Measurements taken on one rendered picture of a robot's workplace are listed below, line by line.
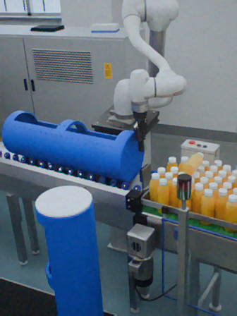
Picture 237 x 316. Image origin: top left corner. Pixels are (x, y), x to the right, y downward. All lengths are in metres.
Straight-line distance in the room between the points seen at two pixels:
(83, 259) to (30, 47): 2.63
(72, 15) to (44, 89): 1.14
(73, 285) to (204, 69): 3.32
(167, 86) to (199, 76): 2.85
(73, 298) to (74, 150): 0.79
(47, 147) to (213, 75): 2.86
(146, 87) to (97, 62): 1.85
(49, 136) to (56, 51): 1.78
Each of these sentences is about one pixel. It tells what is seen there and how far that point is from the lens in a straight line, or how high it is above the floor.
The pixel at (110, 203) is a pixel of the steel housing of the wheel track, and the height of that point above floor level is 0.84.
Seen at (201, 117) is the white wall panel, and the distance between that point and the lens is 5.10.
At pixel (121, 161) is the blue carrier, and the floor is 1.12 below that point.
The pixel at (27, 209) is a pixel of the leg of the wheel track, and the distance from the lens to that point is 3.19.
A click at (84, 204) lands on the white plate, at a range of 2.02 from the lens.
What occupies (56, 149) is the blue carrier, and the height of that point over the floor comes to 1.11.
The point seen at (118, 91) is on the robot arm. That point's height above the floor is 1.29.
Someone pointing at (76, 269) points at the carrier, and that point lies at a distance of 2.15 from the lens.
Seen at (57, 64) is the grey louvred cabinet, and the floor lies 1.18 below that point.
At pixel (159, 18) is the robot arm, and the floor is 1.76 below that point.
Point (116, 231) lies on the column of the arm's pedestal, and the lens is 3.27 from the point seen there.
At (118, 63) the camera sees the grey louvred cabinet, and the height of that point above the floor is 1.22.
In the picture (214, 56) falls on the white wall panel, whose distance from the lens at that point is 4.86.
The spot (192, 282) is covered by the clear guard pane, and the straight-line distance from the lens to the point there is 2.20.
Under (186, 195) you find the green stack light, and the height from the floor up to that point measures 1.18.
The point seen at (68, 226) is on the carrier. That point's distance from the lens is 1.99.
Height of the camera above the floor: 2.11
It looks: 26 degrees down
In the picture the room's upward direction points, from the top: 3 degrees counter-clockwise
